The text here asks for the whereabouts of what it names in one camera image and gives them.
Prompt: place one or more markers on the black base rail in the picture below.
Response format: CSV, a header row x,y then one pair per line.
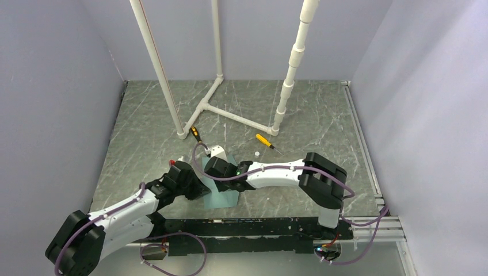
x,y
234,235

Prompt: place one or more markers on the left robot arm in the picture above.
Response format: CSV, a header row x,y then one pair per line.
x,y
85,239

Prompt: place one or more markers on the black orange screwdriver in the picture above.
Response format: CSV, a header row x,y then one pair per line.
x,y
196,135

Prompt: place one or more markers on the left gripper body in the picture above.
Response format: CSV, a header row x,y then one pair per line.
x,y
191,188

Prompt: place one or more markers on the teal envelope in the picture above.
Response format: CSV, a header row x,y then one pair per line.
x,y
216,199

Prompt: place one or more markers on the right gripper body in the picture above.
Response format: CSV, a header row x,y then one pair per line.
x,y
222,184

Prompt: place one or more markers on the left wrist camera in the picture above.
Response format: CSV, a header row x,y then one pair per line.
x,y
177,160

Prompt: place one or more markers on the yellow screwdriver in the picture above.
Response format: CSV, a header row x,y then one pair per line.
x,y
266,142

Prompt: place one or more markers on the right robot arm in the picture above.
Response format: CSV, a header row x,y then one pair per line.
x,y
321,179

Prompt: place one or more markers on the white PVC pipe frame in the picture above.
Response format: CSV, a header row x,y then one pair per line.
x,y
307,14

